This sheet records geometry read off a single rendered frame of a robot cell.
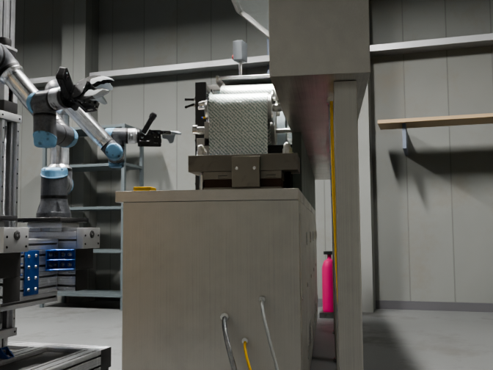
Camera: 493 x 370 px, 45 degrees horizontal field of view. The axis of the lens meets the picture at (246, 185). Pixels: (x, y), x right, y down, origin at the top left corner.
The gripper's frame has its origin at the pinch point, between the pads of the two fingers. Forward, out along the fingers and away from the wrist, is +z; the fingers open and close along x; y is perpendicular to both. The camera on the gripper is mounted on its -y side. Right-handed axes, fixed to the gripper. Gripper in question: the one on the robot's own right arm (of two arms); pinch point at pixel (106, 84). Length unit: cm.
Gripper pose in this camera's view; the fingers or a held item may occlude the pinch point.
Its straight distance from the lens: 192.8
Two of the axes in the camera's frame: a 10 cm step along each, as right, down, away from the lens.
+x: -2.0, 8.6, -4.7
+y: 4.5, 5.1, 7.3
